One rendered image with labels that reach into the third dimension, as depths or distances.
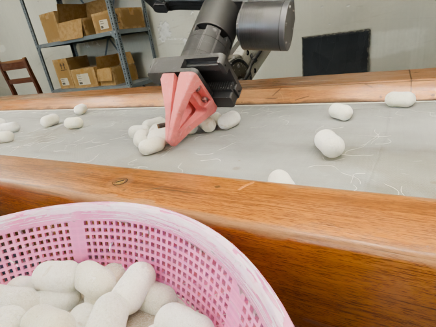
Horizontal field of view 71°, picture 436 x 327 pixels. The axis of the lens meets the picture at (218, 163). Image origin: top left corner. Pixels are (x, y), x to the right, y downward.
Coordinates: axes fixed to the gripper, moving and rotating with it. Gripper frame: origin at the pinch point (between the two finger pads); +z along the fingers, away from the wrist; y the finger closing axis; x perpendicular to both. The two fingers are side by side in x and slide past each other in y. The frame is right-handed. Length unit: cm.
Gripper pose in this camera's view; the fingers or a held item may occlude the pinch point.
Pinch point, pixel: (172, 137)
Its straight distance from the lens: 35.5
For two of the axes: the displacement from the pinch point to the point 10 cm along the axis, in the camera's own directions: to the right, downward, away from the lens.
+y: 8.8, 1.0, -4.7
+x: 3.9, 4.4, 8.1
